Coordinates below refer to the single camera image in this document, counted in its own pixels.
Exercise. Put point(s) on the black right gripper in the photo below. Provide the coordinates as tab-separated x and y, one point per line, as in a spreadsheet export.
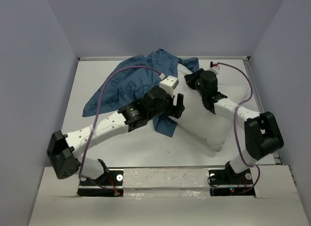
190	78

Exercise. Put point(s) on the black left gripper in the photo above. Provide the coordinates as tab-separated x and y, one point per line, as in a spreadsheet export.
173	110

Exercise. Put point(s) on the white pillow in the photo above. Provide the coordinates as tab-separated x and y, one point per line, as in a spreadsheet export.
212	129

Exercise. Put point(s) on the blue letter-print pillowcase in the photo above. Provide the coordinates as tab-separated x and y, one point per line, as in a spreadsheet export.
132	84

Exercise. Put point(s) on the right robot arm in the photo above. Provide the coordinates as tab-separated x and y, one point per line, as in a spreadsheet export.
261	131

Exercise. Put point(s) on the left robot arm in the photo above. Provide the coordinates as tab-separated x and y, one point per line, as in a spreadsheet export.
67	151

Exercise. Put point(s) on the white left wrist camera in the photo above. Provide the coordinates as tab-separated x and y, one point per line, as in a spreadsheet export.
169	84

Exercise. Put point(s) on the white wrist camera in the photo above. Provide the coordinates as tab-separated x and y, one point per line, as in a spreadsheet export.
169	84
215	67

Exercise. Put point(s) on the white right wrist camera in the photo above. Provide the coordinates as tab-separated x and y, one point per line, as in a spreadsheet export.
215	67

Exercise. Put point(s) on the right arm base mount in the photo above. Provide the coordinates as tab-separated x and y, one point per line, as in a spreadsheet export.
225	182

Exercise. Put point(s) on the aluminium back table rail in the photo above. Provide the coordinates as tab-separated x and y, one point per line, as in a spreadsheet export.
121	58

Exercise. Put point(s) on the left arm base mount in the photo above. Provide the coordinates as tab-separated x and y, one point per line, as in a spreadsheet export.
111	186

